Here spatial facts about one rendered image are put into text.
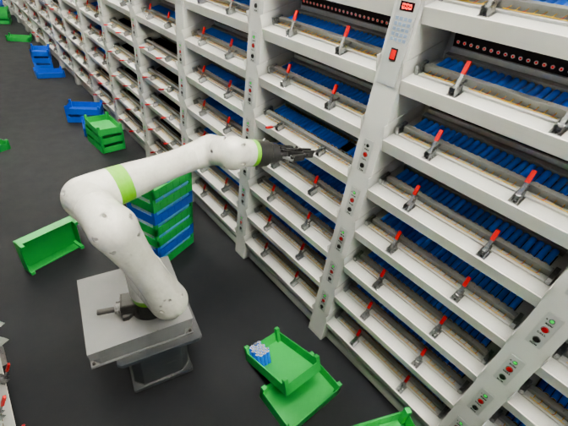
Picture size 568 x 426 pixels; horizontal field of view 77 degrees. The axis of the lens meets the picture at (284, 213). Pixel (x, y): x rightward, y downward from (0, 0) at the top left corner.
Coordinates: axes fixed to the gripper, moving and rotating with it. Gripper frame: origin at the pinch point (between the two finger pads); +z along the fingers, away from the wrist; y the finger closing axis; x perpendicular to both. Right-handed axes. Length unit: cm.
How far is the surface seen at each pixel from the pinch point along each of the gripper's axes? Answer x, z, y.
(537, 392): -34, 21, 102
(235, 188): -53, 25, -65
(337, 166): -0.8, 8.6, 10.6
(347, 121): 17.4, 3.1, 11.4
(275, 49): 30, 9, -43
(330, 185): -14.0, 19.1, 3.4
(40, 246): -103, -69, -103
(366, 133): 16.5, 2.9, 20.8
